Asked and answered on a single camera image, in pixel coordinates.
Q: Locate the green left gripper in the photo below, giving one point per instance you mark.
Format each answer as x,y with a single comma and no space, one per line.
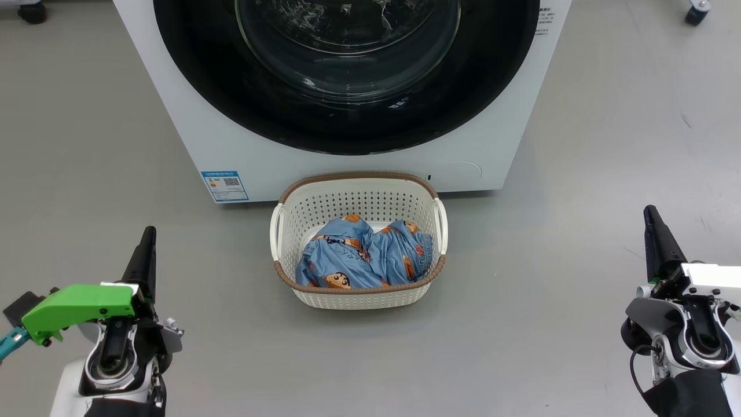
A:
81,304

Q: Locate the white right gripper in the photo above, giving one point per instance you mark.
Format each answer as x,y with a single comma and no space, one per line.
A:
712,278

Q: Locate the blue cartoon print shirt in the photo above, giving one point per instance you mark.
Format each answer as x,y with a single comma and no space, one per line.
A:
333,258

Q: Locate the washing machine glass door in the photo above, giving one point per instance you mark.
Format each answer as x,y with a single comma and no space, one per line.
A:
347,127

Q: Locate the blue cartoon print pants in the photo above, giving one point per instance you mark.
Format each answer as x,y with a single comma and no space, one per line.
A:
399,252

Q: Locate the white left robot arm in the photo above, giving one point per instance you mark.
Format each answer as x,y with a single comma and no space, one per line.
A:
116,359

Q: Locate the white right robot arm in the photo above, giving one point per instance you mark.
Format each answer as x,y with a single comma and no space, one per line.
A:
694,347

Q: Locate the white front-load washing machine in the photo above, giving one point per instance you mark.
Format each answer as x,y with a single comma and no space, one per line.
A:
231,162

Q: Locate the blue energy label sticker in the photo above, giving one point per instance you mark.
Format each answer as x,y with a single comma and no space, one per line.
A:
224,185

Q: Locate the white perforated laundry basket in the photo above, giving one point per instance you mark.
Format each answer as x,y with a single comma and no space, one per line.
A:
359,197

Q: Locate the teal left camera connector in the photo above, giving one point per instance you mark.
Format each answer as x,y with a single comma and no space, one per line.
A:
13,341

